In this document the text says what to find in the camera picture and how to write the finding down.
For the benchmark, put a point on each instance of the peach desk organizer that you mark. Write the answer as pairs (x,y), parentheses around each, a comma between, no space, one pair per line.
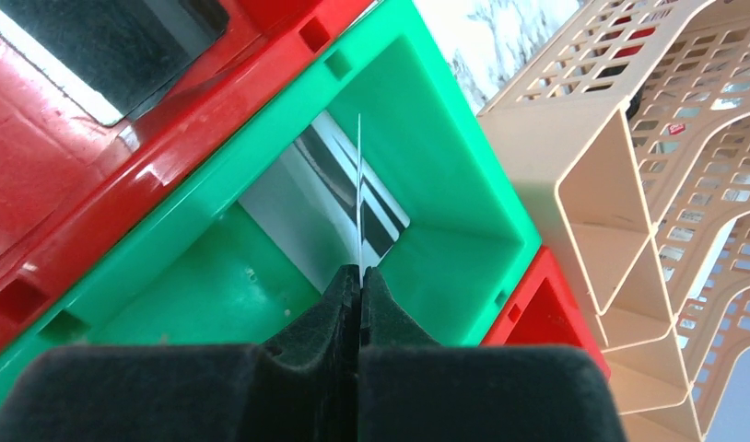
(628,140)

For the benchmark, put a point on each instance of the red plastic bin left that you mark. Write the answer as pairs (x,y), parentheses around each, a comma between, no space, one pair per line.
(71,187)

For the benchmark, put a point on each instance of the green plastic bin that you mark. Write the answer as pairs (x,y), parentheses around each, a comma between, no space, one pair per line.
(199,270)

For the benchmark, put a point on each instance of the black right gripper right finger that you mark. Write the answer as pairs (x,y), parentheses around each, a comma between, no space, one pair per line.
(411,388)

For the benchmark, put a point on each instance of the red plastic bin right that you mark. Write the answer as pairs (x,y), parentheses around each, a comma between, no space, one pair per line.
(542,310)

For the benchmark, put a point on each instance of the red plastic bin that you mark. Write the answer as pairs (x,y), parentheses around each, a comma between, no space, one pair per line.
(542,310)
(71,187)

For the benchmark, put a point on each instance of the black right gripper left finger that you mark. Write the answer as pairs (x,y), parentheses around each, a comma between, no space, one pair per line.
(296,386)

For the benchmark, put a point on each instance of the black card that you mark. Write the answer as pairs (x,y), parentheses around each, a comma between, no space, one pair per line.
(114,59)

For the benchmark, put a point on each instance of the silver striped card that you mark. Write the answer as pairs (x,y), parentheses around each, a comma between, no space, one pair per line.
(305,203)

